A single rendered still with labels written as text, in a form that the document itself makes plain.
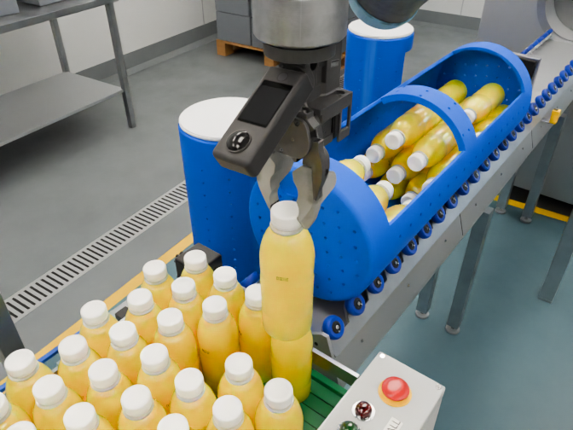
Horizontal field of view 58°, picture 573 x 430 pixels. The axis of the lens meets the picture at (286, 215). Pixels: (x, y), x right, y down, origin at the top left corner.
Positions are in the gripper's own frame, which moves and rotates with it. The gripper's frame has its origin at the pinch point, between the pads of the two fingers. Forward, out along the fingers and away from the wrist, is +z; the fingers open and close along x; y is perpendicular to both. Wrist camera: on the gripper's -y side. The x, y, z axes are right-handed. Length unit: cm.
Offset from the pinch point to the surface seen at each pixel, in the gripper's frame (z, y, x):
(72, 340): 23.6, -18.0, 25.6
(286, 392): 23.6, -5.9, -4.6
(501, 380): 133, 110, -20
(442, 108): 11, 64, 7
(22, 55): 93, 141, 351
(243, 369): 23.6, -6.7, 2.4
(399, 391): 22.0, 2.3, -16.6
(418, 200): 19.5, 39.9, -0.5
